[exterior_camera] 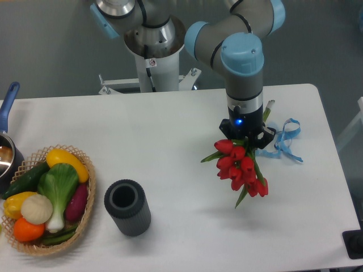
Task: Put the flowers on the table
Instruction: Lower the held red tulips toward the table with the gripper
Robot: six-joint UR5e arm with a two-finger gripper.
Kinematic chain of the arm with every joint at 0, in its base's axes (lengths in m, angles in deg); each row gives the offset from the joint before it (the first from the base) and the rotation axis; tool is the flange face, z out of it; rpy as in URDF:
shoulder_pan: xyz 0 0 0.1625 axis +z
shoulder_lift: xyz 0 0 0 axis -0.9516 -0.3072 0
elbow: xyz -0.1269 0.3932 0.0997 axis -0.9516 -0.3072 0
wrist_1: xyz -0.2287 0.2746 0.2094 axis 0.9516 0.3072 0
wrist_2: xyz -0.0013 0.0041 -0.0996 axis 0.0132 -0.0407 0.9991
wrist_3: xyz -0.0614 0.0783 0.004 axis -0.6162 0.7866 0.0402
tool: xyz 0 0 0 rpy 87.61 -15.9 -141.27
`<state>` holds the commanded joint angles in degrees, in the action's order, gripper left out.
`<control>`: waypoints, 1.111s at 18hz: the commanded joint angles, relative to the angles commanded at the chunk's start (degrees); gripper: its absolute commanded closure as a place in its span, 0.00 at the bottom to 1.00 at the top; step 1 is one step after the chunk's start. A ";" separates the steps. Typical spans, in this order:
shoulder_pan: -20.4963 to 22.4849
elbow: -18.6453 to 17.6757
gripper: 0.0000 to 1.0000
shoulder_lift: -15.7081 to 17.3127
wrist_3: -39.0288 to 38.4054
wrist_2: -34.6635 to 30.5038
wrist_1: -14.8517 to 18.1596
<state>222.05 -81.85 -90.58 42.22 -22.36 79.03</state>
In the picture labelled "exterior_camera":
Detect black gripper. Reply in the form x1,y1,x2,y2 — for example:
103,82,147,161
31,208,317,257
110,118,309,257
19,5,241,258
219,106,277,149

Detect red tulip bouquet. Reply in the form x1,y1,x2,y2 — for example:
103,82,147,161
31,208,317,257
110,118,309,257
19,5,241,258
200,99,276,209

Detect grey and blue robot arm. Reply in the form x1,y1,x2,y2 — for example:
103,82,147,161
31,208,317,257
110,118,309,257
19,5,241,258
90,1,285,149

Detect light blue ribbon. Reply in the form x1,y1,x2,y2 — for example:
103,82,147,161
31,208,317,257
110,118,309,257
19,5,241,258
255,118,303,163

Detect dark grey ribbed vase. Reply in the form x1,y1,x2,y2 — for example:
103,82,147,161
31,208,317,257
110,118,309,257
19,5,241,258
104,179,151,237

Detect black device at table edge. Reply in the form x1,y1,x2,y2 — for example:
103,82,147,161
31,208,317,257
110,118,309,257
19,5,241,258
342,229,362,260

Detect purple sweet potato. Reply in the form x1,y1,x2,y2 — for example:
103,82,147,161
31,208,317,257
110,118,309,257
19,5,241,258
65,184,88,222

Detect green bok choy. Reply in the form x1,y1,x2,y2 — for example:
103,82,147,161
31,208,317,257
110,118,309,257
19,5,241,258
37,163,79,233

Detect green bean pods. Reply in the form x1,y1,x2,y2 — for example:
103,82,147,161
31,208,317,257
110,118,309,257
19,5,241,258
41,225,78,246

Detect green cucumber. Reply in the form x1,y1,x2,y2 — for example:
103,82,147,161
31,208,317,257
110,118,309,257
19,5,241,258
2,162,49,200

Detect woven wicker basket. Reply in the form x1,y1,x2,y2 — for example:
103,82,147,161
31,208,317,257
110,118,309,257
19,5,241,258
1,144,96,256

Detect orange fruit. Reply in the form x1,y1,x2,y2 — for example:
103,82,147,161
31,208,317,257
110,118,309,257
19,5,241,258
13,217,45,242

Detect yellow bell pepper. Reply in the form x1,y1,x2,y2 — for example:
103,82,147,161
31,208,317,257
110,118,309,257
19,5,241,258
3,192,37,220

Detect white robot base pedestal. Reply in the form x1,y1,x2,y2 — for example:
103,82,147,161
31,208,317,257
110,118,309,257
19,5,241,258
99,15,201,95

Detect blue handled saucepan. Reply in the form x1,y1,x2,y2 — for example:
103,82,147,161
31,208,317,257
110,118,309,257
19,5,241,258
1,82,24,194

